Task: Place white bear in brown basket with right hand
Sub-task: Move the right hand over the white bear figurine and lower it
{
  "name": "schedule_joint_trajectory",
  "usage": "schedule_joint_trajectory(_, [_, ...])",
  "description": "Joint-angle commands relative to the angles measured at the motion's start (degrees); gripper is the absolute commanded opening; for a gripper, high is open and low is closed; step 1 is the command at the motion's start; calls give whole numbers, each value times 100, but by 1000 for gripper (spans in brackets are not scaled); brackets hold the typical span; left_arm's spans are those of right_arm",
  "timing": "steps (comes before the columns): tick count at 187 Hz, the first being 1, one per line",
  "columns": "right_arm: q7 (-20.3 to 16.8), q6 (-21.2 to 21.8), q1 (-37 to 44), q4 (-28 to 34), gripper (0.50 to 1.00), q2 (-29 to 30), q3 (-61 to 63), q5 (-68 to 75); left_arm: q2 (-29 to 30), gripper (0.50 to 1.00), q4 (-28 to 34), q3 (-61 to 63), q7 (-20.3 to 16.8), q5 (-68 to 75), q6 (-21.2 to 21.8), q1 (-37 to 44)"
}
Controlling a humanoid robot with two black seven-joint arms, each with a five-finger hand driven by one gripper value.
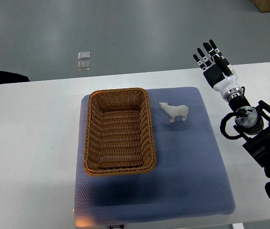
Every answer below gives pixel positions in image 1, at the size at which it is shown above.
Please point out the white toy polar bear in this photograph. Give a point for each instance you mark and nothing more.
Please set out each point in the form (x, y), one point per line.
(175, 111)

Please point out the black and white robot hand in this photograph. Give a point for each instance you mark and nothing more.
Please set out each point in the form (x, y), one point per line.
(217, 71)

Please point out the brown wicker basket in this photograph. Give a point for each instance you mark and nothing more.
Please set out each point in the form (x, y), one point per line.
(119, 138)

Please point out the blue textured mat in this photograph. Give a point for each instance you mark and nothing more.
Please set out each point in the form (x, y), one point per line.
(189, 180)

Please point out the black label tag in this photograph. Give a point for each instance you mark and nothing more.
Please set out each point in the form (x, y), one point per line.
(120, 226)

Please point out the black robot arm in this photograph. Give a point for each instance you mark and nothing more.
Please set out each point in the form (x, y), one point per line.
(250, 123)

